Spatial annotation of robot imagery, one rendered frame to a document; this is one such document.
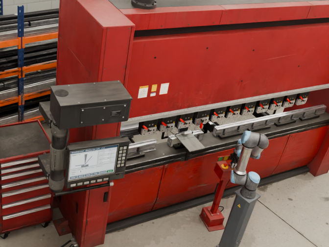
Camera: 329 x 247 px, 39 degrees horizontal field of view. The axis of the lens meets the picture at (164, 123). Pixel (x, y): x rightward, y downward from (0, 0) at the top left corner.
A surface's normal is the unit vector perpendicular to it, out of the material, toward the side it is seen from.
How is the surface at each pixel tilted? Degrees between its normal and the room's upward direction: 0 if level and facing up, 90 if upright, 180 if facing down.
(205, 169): 90
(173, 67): 90
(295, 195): 0
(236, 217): 90
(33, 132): 0
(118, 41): 90
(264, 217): 0
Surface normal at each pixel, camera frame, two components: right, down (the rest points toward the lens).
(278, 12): 0.50, 0.55
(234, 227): -0.73, 0.27
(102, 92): 0.18, -0.81
